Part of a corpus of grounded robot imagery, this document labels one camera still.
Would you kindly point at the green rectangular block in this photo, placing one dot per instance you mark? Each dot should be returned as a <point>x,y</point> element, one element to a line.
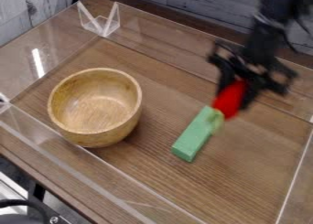
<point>204,124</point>

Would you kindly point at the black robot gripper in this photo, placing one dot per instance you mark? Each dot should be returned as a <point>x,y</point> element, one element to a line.
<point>253,63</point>

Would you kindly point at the clear acrylic tray enclosure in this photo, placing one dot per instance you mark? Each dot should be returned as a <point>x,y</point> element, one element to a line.
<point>251,175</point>

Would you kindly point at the black metal table bracket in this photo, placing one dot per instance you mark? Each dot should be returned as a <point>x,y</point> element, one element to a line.
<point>47,214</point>

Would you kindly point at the red plush strawberry toy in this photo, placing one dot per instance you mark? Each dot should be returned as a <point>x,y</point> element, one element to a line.
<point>226,104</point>

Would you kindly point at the wooden bowl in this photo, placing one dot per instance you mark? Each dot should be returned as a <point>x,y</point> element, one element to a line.
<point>95,106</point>

